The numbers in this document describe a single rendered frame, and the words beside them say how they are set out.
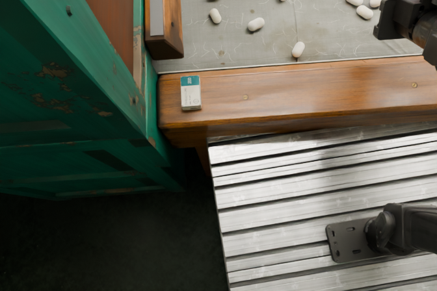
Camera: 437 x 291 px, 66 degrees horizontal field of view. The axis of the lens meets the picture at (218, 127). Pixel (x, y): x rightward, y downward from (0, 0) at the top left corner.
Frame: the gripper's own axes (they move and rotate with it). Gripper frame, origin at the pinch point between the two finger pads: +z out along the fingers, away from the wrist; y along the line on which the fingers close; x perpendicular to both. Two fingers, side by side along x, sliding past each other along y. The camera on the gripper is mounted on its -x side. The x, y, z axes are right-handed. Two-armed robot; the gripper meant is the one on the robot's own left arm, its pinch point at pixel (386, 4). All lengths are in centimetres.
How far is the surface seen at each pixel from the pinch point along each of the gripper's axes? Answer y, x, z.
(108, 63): 44, -3, -28
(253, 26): 23.8, 3.5, 4.5
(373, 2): -1.0, 1.4, 7.5
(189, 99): 37.1, 11.7, -9.2
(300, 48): 15.3, 7.2, 0.2
